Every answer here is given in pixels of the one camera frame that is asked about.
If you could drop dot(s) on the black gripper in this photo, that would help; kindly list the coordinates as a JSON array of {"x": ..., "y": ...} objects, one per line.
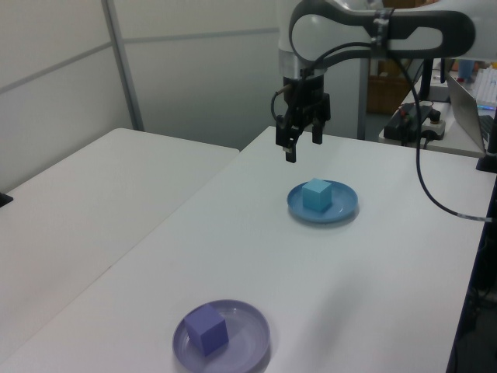
[{"x": 304, "y": 95}]

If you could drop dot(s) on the cyan foam cube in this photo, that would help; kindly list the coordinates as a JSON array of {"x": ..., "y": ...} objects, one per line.
[{"x": 316, "y": 196}]

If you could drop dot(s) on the purple foam cube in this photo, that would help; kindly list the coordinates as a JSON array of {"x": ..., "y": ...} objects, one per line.
[{"x": 206, "y": 330}]

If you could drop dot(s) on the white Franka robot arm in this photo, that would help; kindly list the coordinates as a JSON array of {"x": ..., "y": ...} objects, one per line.
[{"x": 310, "y": 35}]

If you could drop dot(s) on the brown cardboard box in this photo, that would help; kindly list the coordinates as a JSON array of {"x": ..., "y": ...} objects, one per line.
[{"x": 382, "y": 93}]

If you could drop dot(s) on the blue plate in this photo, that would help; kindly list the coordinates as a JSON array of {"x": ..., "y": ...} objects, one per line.
[{"x": 343, "y": 202}]

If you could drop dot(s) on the black power box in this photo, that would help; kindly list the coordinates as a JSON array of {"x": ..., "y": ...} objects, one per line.
[{"x": 400, "y": 122}]

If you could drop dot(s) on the silver laptop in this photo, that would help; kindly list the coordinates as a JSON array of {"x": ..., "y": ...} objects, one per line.
[{"x": 464, "y": 109}]

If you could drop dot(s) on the purple plate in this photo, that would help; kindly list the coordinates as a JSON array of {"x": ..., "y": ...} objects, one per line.
[{"x": 244, "y": 334}]

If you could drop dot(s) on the black pole stand with base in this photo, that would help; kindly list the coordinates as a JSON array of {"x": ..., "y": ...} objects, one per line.
[{"x": 4, "y": 199}]

